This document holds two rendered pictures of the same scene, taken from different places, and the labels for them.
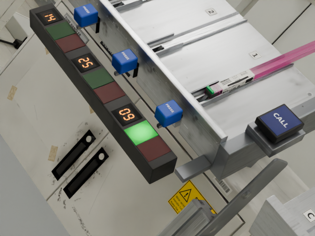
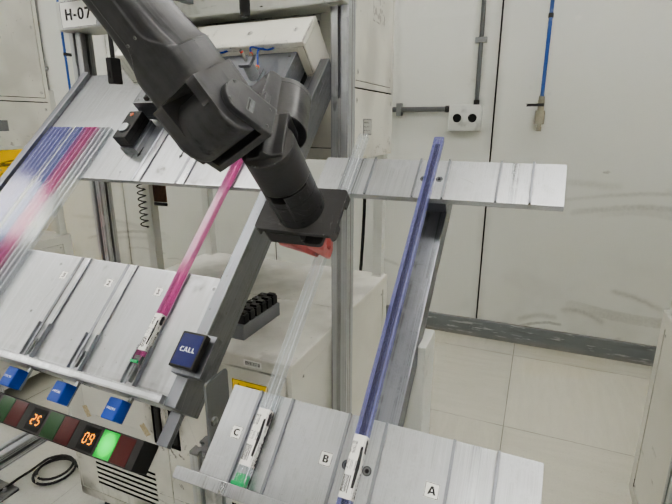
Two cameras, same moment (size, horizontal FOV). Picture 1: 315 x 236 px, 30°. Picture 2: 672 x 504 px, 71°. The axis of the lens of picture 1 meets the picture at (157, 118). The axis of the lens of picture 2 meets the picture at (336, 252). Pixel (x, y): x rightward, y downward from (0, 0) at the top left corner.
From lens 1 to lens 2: 0.38 m
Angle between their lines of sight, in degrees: 6
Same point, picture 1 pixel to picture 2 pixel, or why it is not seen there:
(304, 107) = (211, 309)
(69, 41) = (14, 412)
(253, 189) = (218, 410)
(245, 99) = (168, 340)
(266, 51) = (165, 280)
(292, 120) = (196, 341)
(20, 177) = not seen: outside the picture
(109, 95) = (67, 433)
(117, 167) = not seen: hidden behind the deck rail
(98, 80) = (52, 427)
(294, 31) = not seen: hidden behind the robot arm
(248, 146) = (187, 384)
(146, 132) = (110, 440)
